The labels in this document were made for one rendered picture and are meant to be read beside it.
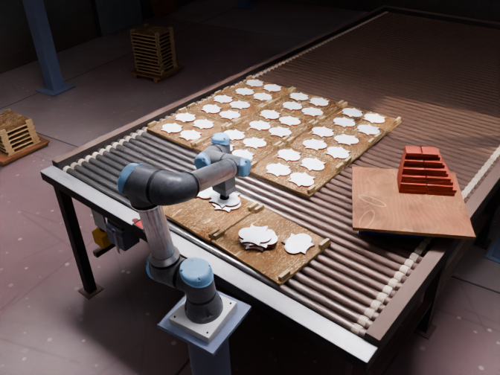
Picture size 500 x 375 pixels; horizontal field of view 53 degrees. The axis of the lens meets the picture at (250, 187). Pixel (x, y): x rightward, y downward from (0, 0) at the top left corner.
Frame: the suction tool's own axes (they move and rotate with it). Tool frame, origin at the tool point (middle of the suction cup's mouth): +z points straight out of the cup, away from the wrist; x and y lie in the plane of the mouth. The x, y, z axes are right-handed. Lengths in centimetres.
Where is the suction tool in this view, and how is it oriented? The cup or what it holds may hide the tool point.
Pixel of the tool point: (225, 199)
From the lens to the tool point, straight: 221.0
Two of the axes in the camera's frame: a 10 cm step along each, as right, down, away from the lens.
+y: -7.5, -3.5, 5.6
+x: -6.7, 4.3, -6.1
